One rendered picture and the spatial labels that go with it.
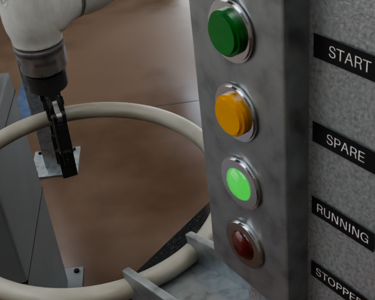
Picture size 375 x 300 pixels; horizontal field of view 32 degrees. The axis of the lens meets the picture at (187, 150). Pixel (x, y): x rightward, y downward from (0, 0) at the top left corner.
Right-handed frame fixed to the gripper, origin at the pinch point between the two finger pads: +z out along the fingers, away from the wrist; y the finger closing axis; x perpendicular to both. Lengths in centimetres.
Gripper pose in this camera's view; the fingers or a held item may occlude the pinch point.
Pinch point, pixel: (64, 156)
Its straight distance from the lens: 134.0
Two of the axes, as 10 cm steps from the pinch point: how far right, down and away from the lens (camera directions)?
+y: 3.7, 5.4, -7.6
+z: 0.7, 8.0, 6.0
